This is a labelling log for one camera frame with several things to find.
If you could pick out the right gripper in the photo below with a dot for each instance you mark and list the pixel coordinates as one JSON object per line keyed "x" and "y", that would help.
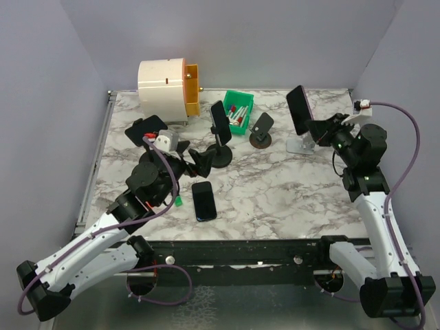
{"x": 322, "y": 130}

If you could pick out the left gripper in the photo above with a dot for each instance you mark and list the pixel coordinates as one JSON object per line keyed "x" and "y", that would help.
{"x": 203, "y": 161}

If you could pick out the purple edged phone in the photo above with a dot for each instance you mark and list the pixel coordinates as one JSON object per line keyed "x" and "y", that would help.
{"x": 299, "y": 108}

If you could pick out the black phone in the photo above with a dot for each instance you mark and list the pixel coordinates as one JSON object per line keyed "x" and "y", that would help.
{"x": 204, "y": 201}

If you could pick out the brown base phone stand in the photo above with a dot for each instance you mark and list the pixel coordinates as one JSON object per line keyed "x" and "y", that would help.
{"x": 260, "y": 137}

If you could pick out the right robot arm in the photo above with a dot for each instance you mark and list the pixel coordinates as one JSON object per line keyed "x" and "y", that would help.
{"x": 393, "y": 286}

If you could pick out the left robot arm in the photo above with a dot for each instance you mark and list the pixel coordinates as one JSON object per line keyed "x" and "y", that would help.
{"x": 109, "y": 246}

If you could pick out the black centre phone stand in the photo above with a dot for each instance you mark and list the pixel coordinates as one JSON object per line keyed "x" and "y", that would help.
{"x": 223, "y": 153}

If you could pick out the black phone stand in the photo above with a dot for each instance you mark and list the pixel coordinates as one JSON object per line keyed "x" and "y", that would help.
{"x": 149, "y": 127}
{"x": 223, "y": 153}

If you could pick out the white folding phone stand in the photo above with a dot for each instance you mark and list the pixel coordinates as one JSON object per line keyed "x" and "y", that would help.
{"x": 302, "y": 144}

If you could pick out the phone on centre stand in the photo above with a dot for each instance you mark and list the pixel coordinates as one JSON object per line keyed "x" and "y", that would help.
{"x": 220, "y": 123}

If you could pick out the black left phone stand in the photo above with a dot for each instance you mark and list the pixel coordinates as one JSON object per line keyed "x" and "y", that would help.
{"x": 149, "y": 127}

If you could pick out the green highlighter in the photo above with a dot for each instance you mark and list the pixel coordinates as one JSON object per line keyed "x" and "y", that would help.
{"x": 178, "y": 201}

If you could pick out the markers in green bin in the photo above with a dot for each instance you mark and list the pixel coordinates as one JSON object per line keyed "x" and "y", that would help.
{"x": 237, "y": 116}

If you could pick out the orange drawer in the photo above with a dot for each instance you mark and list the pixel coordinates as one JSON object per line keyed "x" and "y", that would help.
{"x": 192, "y": 90}

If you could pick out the green plastic bin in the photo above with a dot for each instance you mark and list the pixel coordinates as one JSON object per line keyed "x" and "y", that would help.
{"x": 237, "y": 99}

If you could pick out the white round drawer cabinet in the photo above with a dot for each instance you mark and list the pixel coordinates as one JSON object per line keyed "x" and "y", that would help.
{"x": 161, "y": 89}

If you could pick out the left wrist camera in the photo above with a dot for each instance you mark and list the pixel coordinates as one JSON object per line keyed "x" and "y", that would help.
{"x": 167, "y": 141}

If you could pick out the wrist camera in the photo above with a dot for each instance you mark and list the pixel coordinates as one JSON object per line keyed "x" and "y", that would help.
{"x": 167, "y": 141}
{"x": 362, "y": 110}

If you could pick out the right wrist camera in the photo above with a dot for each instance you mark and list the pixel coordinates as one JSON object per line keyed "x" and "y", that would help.
{"x": 362, "y": 110}

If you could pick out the black front mounting rail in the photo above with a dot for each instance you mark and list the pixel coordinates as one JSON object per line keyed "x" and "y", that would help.
{"x": 238, "y": 262}

